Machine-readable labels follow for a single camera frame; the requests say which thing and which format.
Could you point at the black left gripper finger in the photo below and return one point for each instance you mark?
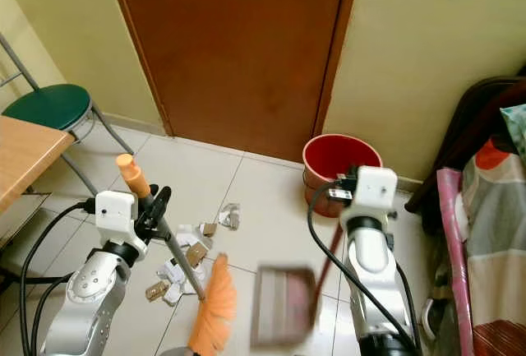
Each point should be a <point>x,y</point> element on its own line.
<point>163,200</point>
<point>161,228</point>

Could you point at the orange broom with metal shaft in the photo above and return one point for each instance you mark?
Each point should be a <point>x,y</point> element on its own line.
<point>214,315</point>

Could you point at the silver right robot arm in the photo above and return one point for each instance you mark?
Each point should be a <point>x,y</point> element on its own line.
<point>374,274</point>

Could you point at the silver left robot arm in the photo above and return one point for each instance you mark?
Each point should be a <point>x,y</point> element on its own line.
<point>90,290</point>

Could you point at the red plastic bucket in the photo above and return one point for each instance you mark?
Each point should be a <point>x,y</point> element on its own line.
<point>337,163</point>

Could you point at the white paper scrap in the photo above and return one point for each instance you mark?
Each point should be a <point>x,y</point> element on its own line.
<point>173,272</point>

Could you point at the small brown cardboard scrap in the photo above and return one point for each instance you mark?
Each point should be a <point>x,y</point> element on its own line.
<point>209,229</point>

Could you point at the light wooden table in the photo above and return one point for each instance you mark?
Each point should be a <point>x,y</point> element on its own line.
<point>29,154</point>

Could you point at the green seat metal chair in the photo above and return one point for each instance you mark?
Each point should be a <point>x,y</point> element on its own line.
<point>49,105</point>

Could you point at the orange cloth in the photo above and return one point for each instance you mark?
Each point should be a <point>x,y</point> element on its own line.
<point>493,154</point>

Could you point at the brown wooden door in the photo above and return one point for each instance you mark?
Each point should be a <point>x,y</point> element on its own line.
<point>238,52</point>

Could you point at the pink edged patterned blanket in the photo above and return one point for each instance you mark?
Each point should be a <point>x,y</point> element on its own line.
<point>497,257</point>

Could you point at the teal patterned cloth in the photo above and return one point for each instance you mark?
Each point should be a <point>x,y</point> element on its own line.
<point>516,126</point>

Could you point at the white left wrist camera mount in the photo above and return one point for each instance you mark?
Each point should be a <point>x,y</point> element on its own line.
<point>115,214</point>

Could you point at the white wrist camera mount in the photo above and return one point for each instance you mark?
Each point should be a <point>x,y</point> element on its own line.
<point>376,191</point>
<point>115,214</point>

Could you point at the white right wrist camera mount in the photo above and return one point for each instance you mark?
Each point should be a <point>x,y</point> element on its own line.
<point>376,191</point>

